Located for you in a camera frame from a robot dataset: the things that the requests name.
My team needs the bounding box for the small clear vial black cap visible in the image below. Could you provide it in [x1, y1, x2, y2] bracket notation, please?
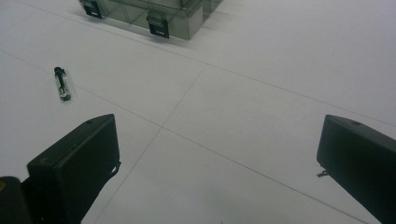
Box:
[53, 66, 72, 102]

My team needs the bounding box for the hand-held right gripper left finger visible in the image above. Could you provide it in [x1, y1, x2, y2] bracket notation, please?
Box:
[26, 113, 122, 224]

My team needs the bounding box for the clear grey plastic organizer box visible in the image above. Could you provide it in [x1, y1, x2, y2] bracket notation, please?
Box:
[78, 0, 224, 40]

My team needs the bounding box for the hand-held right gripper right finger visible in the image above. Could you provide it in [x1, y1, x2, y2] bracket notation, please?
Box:
[316, 114, 396, 224]

